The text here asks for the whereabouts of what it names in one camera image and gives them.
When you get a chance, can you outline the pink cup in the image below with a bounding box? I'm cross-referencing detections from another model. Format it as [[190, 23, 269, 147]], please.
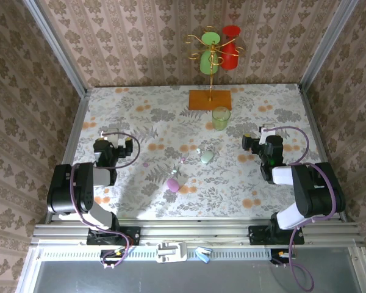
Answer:
[[166, 178, 181, 193]]

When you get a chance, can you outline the yellow-green translucent cup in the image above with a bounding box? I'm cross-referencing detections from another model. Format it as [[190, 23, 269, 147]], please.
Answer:
[[212, 106, 232, 131]]

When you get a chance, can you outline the red plastic goblet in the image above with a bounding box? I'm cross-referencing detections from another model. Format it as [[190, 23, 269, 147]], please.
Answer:
[[220, 25, 242, 71]]

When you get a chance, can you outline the green plastic goblet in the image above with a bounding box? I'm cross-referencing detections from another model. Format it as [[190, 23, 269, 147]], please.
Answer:
[[199, 32, 222, 76]]

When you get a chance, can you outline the black connector box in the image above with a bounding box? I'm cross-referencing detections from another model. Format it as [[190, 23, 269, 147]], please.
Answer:
[[99, 248, 126, 266], [270, 248, 295, 266]]

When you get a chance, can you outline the blue plastic clip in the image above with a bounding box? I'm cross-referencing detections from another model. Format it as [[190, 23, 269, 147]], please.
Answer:
[[195, 246, 214, 264]]

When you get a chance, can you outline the grey metal sheet panel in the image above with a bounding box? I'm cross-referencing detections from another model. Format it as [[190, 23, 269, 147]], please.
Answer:
[[33, 259, 365, 293]]

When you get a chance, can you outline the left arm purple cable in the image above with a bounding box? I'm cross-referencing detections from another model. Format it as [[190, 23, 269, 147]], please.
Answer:
[[69, 131, 142, 270]]

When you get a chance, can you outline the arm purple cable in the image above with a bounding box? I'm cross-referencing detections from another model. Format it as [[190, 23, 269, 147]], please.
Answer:
[[69, 131, 142, 270], [271, 126, 339, 291]]

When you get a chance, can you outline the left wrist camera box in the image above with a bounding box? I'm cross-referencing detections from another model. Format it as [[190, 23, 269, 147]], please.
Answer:
[[99, 130, 124, 149]]

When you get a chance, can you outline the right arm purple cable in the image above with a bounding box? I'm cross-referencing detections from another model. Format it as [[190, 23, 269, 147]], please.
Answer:
[[271, 126, 339, 291]]

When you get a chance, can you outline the aluminium table side rail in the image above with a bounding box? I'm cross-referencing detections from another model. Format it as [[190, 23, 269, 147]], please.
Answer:
[[44, 91, 91, 225], [298, 85, 349, 222]]

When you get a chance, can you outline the gold wire cup stand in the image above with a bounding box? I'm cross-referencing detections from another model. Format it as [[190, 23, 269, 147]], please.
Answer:
[[185, 26, 246, 111]]

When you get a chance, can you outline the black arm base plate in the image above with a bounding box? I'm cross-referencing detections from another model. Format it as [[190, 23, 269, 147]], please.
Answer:
[[87, 225, 142, 247], [248, 225, 305, 245]]

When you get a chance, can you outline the long aluminium mounting rail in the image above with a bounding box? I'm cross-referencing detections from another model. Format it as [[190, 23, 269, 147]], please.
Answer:
[[30, 218, 365, 248]]

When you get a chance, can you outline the white slotted cable duct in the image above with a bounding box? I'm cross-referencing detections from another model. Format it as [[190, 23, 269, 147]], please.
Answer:
[[38, 246, 354, 261]]

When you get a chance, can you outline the aluminium frame post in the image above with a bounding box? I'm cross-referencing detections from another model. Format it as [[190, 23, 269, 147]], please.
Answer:
[[22, 0, 89, 99], [298, 0, 360, 91]]

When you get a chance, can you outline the white plastic bracket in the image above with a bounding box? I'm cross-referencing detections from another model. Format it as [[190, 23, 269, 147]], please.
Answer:
[[155, 240, 188, 264]]

